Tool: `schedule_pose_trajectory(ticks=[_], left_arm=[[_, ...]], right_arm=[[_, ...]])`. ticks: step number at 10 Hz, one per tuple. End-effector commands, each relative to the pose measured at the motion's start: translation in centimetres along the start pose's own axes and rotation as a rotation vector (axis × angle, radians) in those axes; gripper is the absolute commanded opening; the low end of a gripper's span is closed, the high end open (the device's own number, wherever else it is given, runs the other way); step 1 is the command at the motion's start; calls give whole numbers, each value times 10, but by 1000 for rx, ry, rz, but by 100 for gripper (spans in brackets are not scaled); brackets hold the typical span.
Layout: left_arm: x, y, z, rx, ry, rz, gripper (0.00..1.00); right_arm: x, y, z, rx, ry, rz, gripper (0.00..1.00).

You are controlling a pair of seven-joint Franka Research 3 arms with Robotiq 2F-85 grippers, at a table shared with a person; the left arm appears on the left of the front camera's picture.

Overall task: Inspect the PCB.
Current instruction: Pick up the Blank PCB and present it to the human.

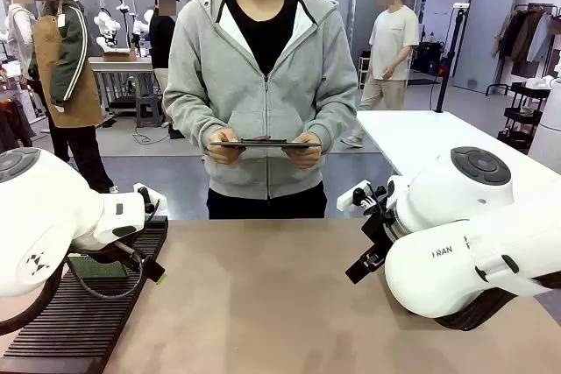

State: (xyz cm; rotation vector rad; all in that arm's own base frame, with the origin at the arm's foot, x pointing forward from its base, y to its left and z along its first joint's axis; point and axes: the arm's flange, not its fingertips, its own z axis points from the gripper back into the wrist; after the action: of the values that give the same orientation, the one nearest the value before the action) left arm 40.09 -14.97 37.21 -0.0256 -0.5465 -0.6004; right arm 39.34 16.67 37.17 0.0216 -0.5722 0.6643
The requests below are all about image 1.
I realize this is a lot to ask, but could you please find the person's left hand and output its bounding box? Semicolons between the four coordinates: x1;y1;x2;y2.
282;131;323;170

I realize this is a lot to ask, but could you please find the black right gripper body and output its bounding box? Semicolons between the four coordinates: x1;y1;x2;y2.
361;208;399;262

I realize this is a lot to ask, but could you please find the person's right forearm grey sleeve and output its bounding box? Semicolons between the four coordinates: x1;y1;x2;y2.
162;80;229;154

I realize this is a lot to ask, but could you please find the green PCB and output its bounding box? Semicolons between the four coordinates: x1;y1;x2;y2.
67;255;129;280

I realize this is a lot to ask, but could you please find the grey workbench table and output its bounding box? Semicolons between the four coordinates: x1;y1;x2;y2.
88;56;164;117

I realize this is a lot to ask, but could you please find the cardboard box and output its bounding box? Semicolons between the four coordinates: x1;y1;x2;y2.
102;46;138;63

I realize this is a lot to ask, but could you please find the grey plastic stool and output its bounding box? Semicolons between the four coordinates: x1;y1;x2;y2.
134;94;166;129

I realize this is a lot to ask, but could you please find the black right arm cable sleeve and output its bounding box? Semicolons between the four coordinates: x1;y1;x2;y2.
431;272;561;332

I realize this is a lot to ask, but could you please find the coat rack with clothes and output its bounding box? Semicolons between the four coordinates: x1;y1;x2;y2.
485;2;561;97

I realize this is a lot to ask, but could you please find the white table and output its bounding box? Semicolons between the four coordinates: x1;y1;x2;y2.
357;109;561;217

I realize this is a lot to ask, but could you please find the black pole stand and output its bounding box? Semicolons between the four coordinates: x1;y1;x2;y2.
434;3;471;114

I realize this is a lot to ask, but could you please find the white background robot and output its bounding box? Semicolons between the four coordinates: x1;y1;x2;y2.
93;7;122;53
116;0;155;49

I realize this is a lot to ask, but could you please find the man in black with cap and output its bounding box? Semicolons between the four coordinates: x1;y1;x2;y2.
147;0;186;139

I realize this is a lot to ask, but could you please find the person's left forearm grey sleeve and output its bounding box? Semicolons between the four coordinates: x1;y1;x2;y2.
302;80;359;150

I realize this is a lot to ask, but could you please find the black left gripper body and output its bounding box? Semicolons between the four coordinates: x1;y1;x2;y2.
72;237;144;272

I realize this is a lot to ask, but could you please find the man in white t-shirt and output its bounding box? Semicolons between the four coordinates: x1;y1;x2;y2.
340;0;421;148

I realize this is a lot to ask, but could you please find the woman in green jacket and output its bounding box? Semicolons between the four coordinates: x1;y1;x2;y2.
26;0;120;194

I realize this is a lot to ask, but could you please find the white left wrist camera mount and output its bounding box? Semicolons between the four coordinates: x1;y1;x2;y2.
132;182;168;214

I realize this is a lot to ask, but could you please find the black utility cart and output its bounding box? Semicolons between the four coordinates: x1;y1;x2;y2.
497;80;552;155

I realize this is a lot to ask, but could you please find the person's right hand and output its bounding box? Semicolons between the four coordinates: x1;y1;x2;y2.
208;128;247;166

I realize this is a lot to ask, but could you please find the person in grey hoodie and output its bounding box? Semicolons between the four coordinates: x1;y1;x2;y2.
161;0;359;221

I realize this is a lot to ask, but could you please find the black slotted PCB rack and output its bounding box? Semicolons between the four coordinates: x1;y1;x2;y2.
0;215;170;374

